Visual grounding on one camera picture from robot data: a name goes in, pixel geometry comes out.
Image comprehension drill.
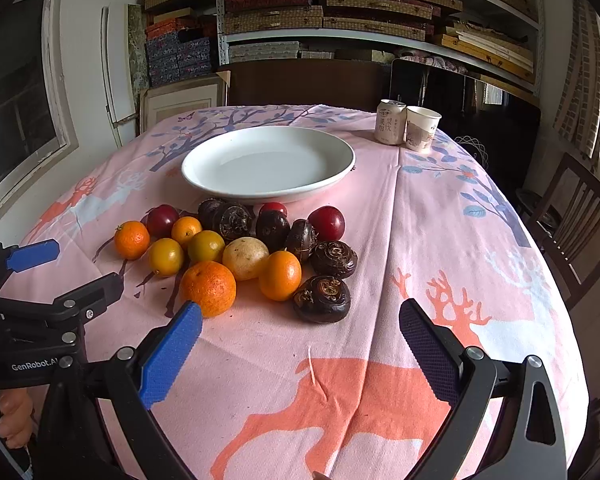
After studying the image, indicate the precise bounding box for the small orange mandarin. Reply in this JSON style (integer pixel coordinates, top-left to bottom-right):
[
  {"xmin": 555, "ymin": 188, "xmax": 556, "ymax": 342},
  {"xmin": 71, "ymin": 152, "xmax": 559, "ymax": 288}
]
[{"xmin": 114, "ymin": 221, "xmax": 150, "ymax": 261}]

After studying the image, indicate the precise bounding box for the large textured orange mandarin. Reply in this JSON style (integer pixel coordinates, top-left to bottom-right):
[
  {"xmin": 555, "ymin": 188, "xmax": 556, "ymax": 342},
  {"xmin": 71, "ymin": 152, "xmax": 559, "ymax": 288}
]
[{"xmin": 178, "ymin": 261, "xmax": 237, "ymax": 318}]

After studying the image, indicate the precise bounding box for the yellow plum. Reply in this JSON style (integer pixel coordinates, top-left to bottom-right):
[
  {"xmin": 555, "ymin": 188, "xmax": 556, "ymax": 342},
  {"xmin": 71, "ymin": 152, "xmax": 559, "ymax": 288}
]
[{"xmin": 147, "ymin": 237, "xmax": 184, "ymax": 278}]

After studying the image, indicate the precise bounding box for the dark red plum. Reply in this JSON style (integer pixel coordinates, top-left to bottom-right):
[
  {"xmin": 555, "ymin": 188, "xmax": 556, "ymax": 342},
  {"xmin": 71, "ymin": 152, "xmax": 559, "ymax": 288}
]
[{"xmin": 146, "ymin": 204, "xmax": 180, "ymax": 238}]

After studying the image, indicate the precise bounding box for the small orange-yellow plum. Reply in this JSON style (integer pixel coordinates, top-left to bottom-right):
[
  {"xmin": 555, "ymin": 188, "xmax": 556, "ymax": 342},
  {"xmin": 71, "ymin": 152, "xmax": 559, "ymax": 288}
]
[{"xmin": 171, "ymin": 216, "xmax": 202, "ymax": 248}]

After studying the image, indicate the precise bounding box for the smooth orange fruit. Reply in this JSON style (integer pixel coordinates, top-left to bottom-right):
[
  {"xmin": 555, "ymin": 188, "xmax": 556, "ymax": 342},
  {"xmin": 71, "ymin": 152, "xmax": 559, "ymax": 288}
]
[{"xmin": 258, "ymin": 250, "xmax": 302, "ymax": 302}]

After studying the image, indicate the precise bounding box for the tall dark water chestnut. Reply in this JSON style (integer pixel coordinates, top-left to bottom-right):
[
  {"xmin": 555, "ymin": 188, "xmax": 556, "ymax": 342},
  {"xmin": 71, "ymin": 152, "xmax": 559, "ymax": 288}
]
[{"xmin": 286, "ymin": 219, "xmax": 317, "ymax": 263}]

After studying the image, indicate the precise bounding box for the person's left hand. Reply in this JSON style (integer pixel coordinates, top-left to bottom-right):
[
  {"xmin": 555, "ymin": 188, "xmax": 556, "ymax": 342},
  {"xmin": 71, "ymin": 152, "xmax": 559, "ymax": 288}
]
[{"xmin": 0, "ymin": 388, "xmax": 33, "ymax": 448}]

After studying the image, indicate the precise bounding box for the yellow-green plum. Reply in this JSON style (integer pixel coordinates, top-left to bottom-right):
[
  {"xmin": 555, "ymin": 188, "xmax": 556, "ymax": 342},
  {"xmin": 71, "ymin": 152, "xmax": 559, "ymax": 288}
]
[{"xmin": 187, "ymin": 230, "xmax": 225, "ymax": 264}]

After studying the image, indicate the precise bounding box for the pale yellow round fruit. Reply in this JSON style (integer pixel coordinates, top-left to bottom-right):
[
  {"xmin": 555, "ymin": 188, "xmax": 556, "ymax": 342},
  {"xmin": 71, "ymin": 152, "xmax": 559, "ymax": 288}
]
[{"xmin": 222, "ymin": 236, "xmax": 270, "ymax": 282}]

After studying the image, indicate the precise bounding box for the framed picture leaning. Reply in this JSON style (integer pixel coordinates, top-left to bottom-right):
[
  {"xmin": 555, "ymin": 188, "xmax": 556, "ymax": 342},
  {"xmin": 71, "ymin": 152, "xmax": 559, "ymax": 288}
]
[{"xmin": 138, "ymin": 74, "xmax": 230, "ymax": 133}]

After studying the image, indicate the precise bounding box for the small red plum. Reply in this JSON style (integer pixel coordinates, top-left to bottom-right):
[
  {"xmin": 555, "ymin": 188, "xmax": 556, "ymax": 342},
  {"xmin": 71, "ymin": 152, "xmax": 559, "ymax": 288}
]
[{"xmin": 259, "ymin": 202, "xmax": 288, "ymax": 217}]

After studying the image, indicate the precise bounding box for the dark wooden chair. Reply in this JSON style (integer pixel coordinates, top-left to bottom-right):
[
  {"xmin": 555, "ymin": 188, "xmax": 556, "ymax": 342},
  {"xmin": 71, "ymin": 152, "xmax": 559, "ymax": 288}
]
[{"xmin": 515, "ymin": 153, "xmax": 600, "ymax": 310}]

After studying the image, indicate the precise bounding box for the white ceramic plate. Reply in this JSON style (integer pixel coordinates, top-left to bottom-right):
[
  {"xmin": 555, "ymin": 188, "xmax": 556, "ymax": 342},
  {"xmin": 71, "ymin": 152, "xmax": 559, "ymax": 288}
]
[{"xmin": 181, "ymin": 126, "xmax": 356, "ymax": 204}]

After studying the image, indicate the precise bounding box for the stack of blue patterned boxes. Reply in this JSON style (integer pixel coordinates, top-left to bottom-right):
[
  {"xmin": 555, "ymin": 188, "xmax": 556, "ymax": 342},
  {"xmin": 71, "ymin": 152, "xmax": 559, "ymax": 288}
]
[{"xmin": 145, "ymin": 29, "xmax": 214, "ymax": 87}]

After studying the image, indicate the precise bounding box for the patterned curtain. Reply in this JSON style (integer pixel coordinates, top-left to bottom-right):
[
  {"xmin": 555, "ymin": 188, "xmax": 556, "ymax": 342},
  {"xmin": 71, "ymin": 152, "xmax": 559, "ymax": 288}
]
[{"xmin": 553, "ymin": 0, "xmax": 600, "ymax": 164}]

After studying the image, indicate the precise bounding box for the white paper cup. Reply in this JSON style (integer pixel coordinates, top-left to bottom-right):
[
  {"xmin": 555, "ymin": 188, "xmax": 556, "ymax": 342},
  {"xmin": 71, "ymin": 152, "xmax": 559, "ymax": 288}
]
[{"xmin": 405, "ymin": 106, "xmax": 442, "ymax": 153}]

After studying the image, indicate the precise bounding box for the white drink can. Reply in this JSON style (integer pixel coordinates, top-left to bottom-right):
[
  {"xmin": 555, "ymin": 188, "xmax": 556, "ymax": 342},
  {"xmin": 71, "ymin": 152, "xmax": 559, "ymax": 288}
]
[{"xmin": 374, "ymin": 100, "xmax": 406, "ymax": 145}]

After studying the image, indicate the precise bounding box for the dark wooden cabinet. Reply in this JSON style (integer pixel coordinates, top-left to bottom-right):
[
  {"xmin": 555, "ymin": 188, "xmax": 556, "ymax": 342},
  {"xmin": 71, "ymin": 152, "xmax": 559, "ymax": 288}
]
[{"xmin": 227, "ymin": 58, "xmax": 390, "ymax": 112}]

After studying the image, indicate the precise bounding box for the white metal shelf unit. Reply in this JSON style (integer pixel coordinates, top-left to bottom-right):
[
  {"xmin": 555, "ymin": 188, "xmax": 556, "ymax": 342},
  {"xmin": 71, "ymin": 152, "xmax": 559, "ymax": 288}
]
[{"xmin": 215, "ymin": 0, "xmax": 544, "ymax": 94}]

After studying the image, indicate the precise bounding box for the window with white frame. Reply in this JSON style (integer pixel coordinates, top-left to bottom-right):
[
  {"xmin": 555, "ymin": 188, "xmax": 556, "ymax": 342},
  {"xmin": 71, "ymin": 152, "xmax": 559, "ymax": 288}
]
[{"xmin": 0, "ymin": 0, "xmax": 78, "ymax": 210}]

